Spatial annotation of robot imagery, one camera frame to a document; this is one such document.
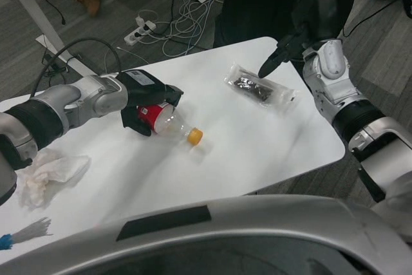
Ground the white power strip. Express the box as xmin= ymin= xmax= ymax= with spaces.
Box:
xmin=124 ymin=15 xmax=157 ymax=46

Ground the crumpled white tissue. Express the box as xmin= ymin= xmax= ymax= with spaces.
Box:
xmin=15 ymin=151 xmax=92 ymax=211

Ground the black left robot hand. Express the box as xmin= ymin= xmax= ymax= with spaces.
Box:
xmin=120 ymin=69 xmax=185 ymax=137

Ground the white bristle brush blue handle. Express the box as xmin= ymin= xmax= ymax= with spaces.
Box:
xmin=0 ymin=216 xmax=54 ymax=252

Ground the bottle with red label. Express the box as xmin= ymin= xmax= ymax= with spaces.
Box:
xmin=136 ymin=101 xmax=204 ymax=146

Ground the black robot wrist cable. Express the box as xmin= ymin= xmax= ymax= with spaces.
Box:
xmin=30 ymin=38 xmax=122 ymax=99

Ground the silver robot chest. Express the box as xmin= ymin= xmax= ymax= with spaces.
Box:
xmin=0 ymin=193 xmax=412 ymax=275

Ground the white cable tangle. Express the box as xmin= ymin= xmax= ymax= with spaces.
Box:
xmin=162 ymin=0 xmax=226 ymax=59

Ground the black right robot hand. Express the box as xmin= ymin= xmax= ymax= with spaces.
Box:
xmin=257 ymin=0 xmax=344 ymax=79

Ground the clear packet with dark contents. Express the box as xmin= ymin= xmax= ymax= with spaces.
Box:
xmin=224 ymin=61 xmax=300 ymax=113

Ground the white standing desk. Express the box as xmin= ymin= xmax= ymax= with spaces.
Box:
xmin=0 ymin=0 xmax=207 ymax=79

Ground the standing person in dark clothes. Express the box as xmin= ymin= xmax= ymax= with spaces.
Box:
xmin=212 ymin=0 xmax=412 ymax=49

